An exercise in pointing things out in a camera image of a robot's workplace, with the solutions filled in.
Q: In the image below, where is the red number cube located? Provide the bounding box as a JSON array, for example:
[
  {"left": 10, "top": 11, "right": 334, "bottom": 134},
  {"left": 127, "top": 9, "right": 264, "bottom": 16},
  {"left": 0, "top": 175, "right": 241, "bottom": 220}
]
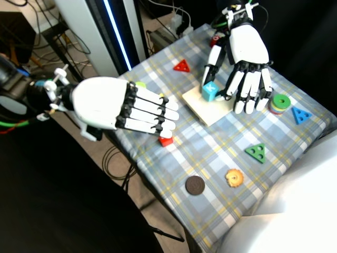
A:
[{"left": 158, "top": 135, "right": 174, "bottom": 148}]

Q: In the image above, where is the blue letter K cube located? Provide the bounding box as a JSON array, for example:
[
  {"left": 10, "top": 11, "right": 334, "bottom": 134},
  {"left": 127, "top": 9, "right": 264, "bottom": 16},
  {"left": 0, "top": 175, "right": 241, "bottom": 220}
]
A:
[{"left": 202, "top": 81, "right": 221, "bottom": 102}]

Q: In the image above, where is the red triangle block with holes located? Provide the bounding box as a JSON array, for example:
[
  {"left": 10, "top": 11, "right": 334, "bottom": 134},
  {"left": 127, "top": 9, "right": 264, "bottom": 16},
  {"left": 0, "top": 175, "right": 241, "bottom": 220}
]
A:
[{"left": 173, "top": 59, "right": 191, "bottom": 72}]

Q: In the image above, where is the small white square table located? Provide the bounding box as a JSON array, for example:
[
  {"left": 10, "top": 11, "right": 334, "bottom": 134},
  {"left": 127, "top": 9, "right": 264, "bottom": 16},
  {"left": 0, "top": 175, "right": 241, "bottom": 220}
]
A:
[{"left": 181, "top": 79, "right": 247, "bottom": 127}]

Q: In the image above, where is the green triangle block with holes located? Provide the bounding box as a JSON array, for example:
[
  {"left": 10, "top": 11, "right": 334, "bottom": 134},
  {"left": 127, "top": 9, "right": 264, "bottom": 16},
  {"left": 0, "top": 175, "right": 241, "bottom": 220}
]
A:
[{"left": 244, "top": 143, "right": 266, "bottom": 164}]

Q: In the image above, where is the blue triangle block with holes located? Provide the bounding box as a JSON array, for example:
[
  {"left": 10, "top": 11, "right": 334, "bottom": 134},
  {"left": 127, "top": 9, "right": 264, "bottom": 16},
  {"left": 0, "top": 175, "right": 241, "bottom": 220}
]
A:
[{"left": 291, "top": 107, "right": 313, "bottom": 125}]

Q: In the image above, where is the white column with blue light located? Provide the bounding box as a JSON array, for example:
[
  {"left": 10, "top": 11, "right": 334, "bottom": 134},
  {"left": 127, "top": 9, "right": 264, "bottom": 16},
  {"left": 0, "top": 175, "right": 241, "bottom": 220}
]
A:
[{"left": 54, "top": 0, "right": 151, "bottom": 79}]

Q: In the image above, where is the black box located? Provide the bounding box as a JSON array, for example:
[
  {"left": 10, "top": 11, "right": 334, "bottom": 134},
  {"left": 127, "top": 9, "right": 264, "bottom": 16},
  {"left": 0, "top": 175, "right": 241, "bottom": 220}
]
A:
[{"left": 0, "top": 12, "right": 36, "bottom": 64}]

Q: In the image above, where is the white power strip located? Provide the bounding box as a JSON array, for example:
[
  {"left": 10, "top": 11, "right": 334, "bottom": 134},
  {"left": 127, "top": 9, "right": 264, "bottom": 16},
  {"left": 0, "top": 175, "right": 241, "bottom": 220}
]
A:
[{"left": 168, "top": 13, "right": 194, "bottom": 36}]

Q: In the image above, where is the blue plaid tablecloth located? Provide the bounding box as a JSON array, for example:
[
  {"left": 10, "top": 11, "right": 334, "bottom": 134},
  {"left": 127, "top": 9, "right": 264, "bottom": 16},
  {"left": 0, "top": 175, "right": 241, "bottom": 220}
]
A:
[{"left": 114, "top": 23, "right": 331, "bottom": 253}]

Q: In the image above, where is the dark brown round toy cookie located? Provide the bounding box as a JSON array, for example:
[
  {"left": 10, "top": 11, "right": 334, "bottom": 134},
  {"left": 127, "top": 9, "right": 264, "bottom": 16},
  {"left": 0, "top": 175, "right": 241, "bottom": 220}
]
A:
[{"left": 185, "top": 176, "right": 205, "bottom": 196}]

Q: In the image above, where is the red letter Q cylinder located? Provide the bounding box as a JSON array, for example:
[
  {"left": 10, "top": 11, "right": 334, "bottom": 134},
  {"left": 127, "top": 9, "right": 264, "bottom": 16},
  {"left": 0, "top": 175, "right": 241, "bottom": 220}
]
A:
[{"left": 210, "top": 34, "right": 224, "bottom": 48}]

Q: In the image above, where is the black stand leg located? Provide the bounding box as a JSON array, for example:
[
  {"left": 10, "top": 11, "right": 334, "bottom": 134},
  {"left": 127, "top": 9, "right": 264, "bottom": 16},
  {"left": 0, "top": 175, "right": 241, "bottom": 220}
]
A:
[{"left": 150, "top": 227, "right": 185, "bottom": 243}]

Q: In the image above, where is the tan flower-shaped toy cookie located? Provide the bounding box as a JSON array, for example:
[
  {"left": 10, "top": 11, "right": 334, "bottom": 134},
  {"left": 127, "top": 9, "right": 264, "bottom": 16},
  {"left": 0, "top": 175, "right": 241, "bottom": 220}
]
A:
[{"left": 225, "top": 168, "right": 243, "bottom": 188}]

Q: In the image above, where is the blue wooden ring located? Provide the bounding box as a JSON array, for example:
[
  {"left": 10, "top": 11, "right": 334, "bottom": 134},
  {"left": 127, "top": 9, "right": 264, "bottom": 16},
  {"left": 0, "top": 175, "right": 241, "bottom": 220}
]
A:
[{"left": 269, "top": 103, "right": 289, "bottom": 114}]

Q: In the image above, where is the yellow wooden ring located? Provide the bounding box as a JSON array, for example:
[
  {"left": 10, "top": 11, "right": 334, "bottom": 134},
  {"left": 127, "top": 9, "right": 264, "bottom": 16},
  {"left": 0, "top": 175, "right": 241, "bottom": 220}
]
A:
[{"left": 270, "top": 101, "right": 290, "bottom": 112}]

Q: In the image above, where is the red wooden ring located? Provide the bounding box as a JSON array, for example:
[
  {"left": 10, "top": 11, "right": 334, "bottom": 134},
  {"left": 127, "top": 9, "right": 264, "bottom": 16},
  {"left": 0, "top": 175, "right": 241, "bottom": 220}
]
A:
[{"left": 268, "top": 105, "right": 288, "bottom": 116}]

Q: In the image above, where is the green wooden ring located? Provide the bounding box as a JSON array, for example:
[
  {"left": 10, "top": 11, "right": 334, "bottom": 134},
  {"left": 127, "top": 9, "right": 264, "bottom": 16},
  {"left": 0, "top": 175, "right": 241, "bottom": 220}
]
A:
[{"left": 272, "top": 94, "right": 292, "bottom": 109}]

